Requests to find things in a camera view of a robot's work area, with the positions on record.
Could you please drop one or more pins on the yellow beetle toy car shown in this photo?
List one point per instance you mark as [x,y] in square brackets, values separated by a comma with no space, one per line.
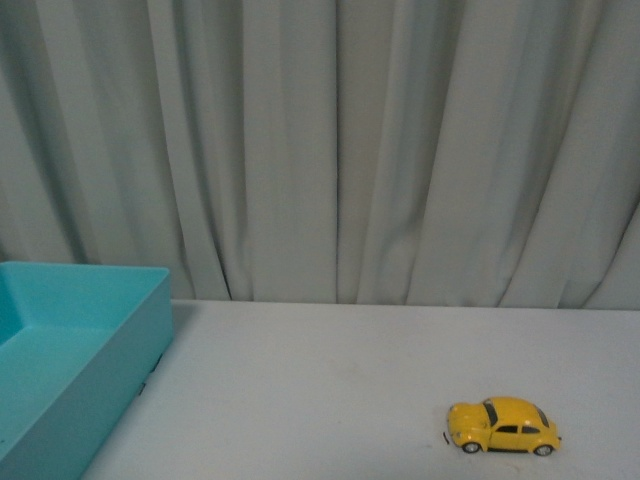
[502,424]

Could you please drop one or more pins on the pale grey-green curtain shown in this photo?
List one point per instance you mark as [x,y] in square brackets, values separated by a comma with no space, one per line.
[444,153]

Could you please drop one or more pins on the turquoise plastic storage bin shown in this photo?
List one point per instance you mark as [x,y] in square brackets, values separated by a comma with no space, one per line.
[77,345]

